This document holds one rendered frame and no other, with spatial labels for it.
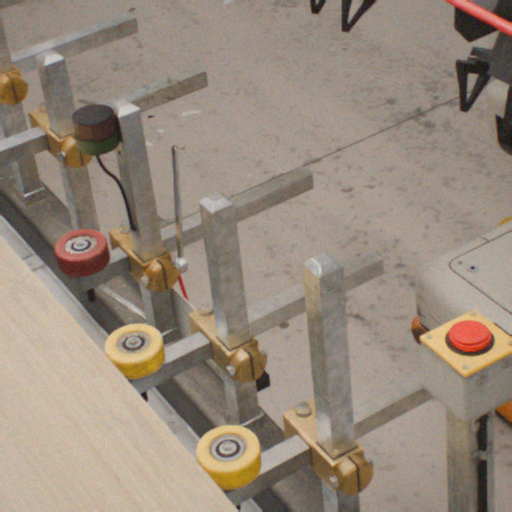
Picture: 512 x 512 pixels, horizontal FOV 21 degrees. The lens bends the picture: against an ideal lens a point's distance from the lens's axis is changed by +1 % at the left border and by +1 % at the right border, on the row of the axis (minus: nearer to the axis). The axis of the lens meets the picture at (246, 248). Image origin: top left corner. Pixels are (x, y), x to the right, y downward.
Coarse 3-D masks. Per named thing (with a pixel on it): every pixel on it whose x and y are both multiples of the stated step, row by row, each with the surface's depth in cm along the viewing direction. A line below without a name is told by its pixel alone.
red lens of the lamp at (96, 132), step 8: (112, 112) 193; (72, 120) 192; (112, 120) 192; (80, 128) 191; (88, 128) 190; (96, 128) 190; (104, 128) 191; (112, 128) 192; (80, 136) 192; (88, 136) 191; (96, 136) 191; (104, 136) 192
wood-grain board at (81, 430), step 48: (0, 240) 211; (0, 288) 202; (0, 336) 193; (48, 336) 192; (0, 384) 185; (48, 384) 184; (96, 384) 183; (0, 432) 178; (48, 432) 177; (96, 432) 176; (144, 432) 175; (0, 480) 171; (48, 480) 170; (96, 480) 170; (144, 480) 169; (192, 480) 168
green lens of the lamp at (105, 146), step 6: (114, 132) 193; (78, 138) 193; (108, 138) 192; (114, 138) 193; (78, 144) 194; (84, 144) 192; (90, 144) 192; (96, 144) 192; (102, 144) 192; (108, 144) 193; (114, 144) 194; (84, 150) 193; (90, 150) 193; (96, 150) 193; (102, 150) 193; (108, 150) 193
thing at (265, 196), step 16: (288, 176) 225; (304, 176) 225; (256, 192) 222; (272, 192) 222; (288, 192) 224; (240, 208) 220; (256, 208) 222; (192, 224) 217; (176, 240) 216; (192, 240) 218; (112, 256) 212; (112, 272) 212; (80, 288) 210
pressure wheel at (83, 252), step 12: (60, 240) 209; (72, 240) 209; (84, 240) 208; (96, 240) 208; (60, 252) 206; (72, 252) 207; (84, 252) 206; (96, 252) 206; (108, 252) 208; (60, 264) 207; (72, 264) 205; (84, 264) 205; (96, 264) 206; (84, 276) 207
